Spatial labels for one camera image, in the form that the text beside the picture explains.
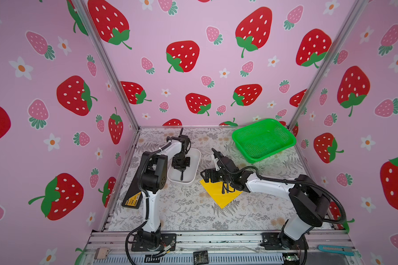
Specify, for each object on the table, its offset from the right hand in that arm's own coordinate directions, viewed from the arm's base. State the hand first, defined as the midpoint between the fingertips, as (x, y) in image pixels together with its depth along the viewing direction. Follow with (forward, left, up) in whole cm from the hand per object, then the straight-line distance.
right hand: (205, 172), depth 86 cm
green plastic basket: (+36, -33, -11) cm, 50 cm away
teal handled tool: (-26, -64, -11) cm, 70 cm away
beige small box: (-40, +40, -7) cm, 57 cm away
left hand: (+7, +14, -10) cm, 18 cm away
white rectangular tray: (+3, +10, -10) cm, 14 cm away
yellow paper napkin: (-4, -6, -10) cm, 13 cm away
